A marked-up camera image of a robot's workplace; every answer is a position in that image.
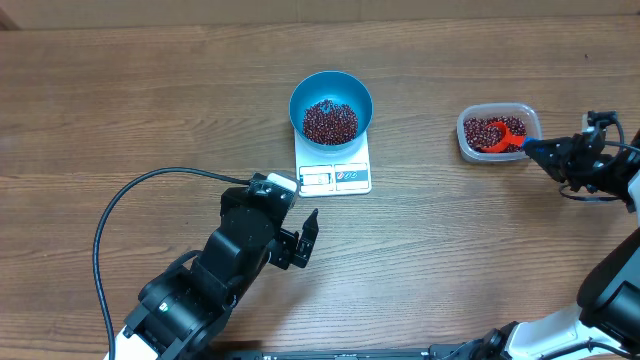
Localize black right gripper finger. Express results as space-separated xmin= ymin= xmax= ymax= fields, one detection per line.
xmin=527 ymin=149 xmax=566 ymax=183
xmin=523 ymin=137 xmax=574 ymax=155

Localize red measuring scoop blue handle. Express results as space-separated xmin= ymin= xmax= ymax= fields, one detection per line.
xmin=481 ymin=122 xmax=534 ymax=153

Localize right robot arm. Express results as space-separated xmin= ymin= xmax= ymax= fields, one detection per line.
xmin=460 ymin=132 xmax=639 ymax=359

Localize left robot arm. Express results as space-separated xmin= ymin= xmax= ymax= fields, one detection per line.
xmin=107 ymin=185 xmax=319 ymax=359

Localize white digital kitchen scale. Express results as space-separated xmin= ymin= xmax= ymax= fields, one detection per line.
xmin=294 ymin=132 xmax=373 ymax=198

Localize red beans in bowl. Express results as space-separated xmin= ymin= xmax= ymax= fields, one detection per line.
xmin=302 ymin=99 xmax=359 ymax=146

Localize blue bowl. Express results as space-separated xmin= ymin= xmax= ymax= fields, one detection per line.
xmin=288 ymin=70 xmax=374 ymax=139

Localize clear plastic container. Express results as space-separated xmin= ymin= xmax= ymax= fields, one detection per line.
xmin=456 ymin=103 xmax=543 ymax=163

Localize right black cable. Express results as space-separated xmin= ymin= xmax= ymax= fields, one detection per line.
xmin=558 ymin=114 xmax=640 ymax=203

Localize black cable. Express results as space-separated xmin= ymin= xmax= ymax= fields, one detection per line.
xmin=558 ymin=114 xmax=640 ymax=203
xmin=91 ymin=166 xmax=251 ymax=360

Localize left black cable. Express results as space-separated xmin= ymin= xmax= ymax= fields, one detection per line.
xmin=91 ymin=166 xmax=251 ymax=360

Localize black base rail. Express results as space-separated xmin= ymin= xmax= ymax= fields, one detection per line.
xmin=196 ymin=340 xmax=479 ymax=360

